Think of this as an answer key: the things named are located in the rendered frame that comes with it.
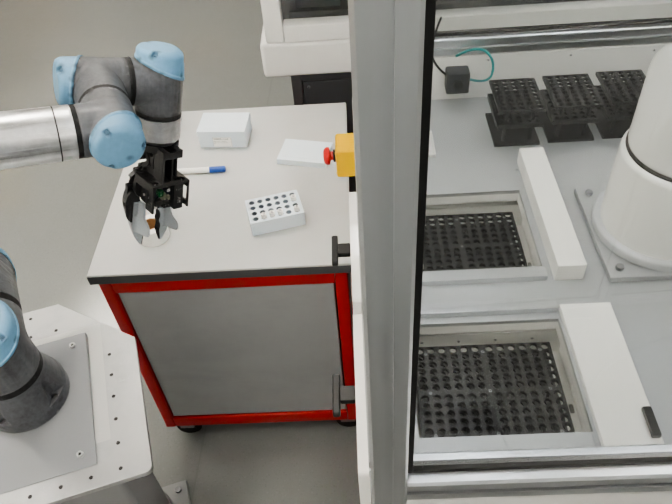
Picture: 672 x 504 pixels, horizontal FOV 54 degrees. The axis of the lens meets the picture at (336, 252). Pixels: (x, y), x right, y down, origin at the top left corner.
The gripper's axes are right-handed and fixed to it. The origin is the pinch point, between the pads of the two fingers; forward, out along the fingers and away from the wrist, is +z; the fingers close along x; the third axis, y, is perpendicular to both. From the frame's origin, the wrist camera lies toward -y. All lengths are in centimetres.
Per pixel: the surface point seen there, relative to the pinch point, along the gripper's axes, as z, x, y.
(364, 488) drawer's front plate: 9, 0, 60
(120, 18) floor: 46, 142, -284
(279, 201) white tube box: 4.8, 36.8, -5.8
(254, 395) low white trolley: 65, 37, -4
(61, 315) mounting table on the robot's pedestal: 25.3, -10.9, -14.6
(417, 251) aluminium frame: -43, -19, 71
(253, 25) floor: 32, 189, -215
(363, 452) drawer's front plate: 5, 1, 58
